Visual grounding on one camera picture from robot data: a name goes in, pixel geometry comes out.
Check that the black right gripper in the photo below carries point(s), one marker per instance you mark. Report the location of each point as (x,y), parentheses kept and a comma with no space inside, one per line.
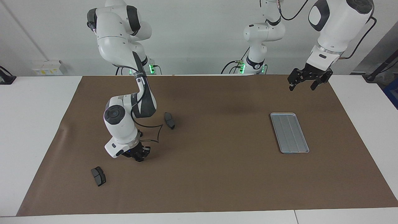
(135,151)

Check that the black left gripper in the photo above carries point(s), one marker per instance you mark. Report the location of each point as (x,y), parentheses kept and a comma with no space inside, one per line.
(317,72)

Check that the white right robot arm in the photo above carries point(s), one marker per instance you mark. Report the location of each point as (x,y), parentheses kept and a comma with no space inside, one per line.
(118,121)

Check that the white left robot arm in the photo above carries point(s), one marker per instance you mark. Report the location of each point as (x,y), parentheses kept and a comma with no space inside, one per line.
(335,28)

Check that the silver metal tray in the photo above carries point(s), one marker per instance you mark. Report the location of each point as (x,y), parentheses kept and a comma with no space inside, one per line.
(289,133)

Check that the slim dark brake pad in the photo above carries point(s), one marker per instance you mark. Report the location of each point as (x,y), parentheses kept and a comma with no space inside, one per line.
(169,120)

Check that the wide dark brake pad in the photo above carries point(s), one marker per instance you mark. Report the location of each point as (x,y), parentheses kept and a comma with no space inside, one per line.
(99,176)

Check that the black tripod leg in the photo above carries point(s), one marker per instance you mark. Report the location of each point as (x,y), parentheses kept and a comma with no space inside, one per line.
(381,68)

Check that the brown table mat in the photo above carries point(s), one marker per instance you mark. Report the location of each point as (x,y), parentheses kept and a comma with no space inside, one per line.
(217,174)

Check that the blue crate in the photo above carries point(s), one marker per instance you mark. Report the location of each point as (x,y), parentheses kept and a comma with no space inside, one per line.
(392,93)

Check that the black clamp stand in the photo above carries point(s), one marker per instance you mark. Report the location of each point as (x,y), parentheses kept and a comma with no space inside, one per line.
(6,79)

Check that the white wall socket box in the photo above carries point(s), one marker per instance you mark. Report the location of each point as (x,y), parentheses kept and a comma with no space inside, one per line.
(46,70)

